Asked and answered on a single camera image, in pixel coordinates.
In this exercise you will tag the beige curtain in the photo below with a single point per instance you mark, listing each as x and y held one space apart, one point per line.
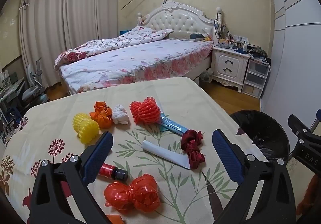
42 26
90 13

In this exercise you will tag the clear plastic bag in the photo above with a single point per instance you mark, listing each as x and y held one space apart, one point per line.
205 76

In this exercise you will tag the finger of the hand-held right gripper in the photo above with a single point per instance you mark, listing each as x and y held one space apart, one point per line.
298 125

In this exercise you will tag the beige pillow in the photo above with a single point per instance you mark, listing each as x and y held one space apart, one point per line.
179 35

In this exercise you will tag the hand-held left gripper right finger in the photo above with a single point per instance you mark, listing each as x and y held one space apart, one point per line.
227 153

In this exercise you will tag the person's right forearm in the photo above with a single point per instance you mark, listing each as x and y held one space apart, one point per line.
309 196

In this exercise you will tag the dark red knotted ribbon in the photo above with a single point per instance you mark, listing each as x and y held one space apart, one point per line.
193 153

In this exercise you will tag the bed with floral sheet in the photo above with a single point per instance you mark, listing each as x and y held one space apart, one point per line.
150 58

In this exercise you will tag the grey office chair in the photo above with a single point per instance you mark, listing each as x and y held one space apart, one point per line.
32 91

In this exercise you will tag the teal cloth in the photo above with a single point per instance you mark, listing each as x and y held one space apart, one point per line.
198 36

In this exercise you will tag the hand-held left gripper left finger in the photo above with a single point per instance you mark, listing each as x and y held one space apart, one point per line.
96 156

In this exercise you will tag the red knotted plastic bag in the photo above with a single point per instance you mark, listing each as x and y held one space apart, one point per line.
135 194

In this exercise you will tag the white wardrobe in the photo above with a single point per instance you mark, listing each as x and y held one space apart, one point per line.
296 63

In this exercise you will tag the white nightstand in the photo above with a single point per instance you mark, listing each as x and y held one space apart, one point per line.
230 63

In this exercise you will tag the red foam fruit net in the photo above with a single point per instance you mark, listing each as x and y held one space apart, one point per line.
145 111

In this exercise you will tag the orange knotted plastic bag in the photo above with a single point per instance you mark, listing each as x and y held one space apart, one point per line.
101 115

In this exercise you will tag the cluttered desk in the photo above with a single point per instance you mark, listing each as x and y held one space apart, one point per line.
10 88

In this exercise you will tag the white paper strip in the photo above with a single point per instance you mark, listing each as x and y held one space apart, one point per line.
163 152

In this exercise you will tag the white hanging device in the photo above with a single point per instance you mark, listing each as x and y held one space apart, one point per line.
219 17

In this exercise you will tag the white tufted headboard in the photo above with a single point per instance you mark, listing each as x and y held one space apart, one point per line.
175 19

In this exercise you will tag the orange plastic scrap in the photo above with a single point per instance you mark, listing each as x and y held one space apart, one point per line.
115 219

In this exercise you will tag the yellow foam fruit net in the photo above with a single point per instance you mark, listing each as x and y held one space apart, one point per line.
84 126

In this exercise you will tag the clear plastic drawer unit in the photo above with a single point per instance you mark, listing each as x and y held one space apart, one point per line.
253 81

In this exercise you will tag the white wad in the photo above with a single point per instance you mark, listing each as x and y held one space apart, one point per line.
120 115

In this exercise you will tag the floral quilt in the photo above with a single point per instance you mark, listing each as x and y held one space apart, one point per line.
112 43

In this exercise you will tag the black-lined trash bin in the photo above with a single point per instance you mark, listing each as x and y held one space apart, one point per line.
265 128

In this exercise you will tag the blue flat tube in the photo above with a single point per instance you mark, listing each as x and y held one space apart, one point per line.
173 125

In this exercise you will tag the small red bottle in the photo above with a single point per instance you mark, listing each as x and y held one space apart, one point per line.
110 170

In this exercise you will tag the cluster of small bottles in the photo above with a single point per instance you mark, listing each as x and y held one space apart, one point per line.
240 44

